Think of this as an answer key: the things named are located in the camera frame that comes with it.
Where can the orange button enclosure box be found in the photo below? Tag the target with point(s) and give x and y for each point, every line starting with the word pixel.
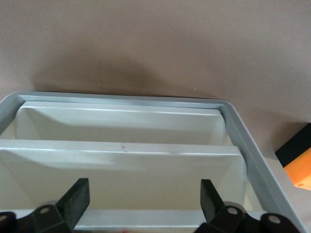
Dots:
pixel 301 170

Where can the white drawer cabinet housing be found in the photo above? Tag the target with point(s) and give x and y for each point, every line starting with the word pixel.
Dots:
pixel 245 136

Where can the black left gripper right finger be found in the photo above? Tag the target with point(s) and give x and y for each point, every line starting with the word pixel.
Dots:
pixel 211 204

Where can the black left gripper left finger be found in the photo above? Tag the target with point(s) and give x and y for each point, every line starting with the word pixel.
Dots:
pixel 75 201

